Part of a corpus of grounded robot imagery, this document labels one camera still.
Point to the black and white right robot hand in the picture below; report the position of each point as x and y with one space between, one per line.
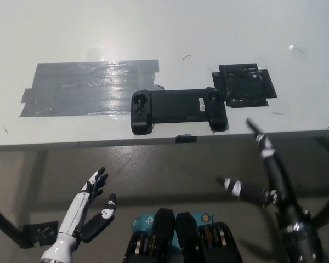
288 200

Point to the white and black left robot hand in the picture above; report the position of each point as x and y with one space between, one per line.
75 213

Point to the black robot torso teal tops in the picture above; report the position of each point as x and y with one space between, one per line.
186 241

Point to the black game controller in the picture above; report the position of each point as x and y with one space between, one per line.
178 107

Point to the black table leg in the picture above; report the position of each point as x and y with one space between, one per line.
327 211
5 222

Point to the small black tape strip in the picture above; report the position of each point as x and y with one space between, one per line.
185 139

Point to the black tape patch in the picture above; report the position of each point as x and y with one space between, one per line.
244 87

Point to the grey duct tape patch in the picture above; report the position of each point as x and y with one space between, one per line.
85 87

